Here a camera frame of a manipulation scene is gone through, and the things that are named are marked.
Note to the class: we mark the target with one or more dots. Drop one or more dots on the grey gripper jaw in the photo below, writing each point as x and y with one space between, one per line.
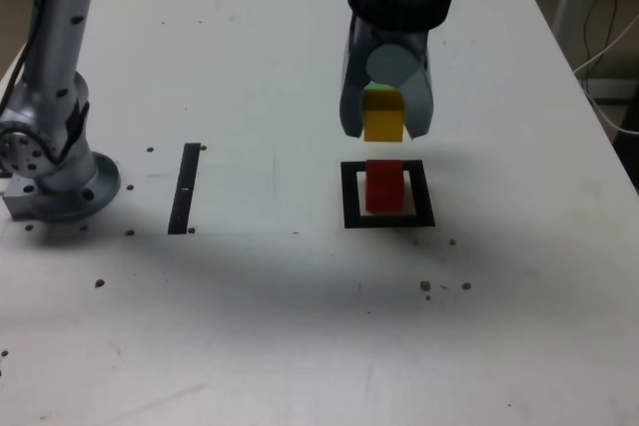
419 102
351 97

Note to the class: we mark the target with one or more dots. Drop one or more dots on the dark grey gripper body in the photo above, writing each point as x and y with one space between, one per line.
399 37

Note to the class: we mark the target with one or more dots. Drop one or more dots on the green cube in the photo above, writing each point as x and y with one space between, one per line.
382 87

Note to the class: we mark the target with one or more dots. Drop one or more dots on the yellow cube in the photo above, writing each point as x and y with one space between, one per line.
383 122

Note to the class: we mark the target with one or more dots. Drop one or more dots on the red cube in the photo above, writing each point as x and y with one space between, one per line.
383 191

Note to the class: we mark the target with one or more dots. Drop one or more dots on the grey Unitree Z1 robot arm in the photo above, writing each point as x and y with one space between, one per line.
55 22

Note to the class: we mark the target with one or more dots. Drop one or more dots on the black tape square outline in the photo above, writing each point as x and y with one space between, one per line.
349 196

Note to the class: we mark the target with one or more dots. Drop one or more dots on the black tape strip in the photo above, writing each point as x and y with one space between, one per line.
182 209

